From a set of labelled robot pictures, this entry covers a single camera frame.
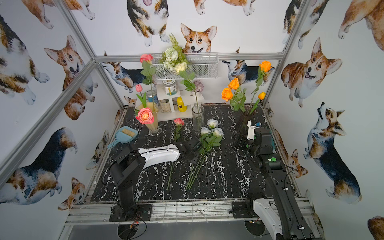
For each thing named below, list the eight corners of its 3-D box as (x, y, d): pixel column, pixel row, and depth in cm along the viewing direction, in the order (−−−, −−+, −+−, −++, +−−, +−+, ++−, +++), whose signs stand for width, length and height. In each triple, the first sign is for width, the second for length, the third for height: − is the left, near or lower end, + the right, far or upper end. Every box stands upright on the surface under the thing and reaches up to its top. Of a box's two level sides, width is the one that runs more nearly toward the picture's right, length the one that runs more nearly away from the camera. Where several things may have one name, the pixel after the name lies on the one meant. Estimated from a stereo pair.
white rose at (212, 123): (207, 128, 110) (207, 124, 106) (207, 123, 113) (207, 119, 109) (217, 128, 110) (217, 124, 106) (217, 123, 113) (217, 119, 109)
